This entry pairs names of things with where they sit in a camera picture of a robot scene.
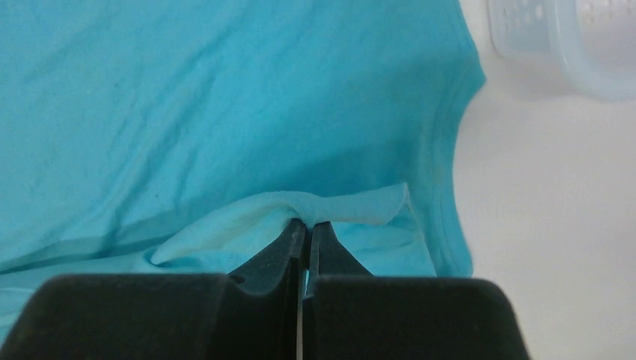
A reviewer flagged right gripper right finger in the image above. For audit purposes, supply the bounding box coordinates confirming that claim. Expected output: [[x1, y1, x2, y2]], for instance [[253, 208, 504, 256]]
[[302, 222, 530, 359]]

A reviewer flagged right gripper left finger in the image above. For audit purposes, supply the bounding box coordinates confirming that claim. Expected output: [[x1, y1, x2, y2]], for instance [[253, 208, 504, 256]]
[[1, 219, 306, 359]]

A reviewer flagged turquoise t-shirt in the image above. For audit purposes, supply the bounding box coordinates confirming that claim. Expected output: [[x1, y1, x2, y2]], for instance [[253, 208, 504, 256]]
[[1, 1, 485, 336]]

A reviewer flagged white plastic basket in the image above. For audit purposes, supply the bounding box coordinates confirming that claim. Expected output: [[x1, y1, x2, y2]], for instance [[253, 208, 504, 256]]
[[487, 0, 635, 101]]

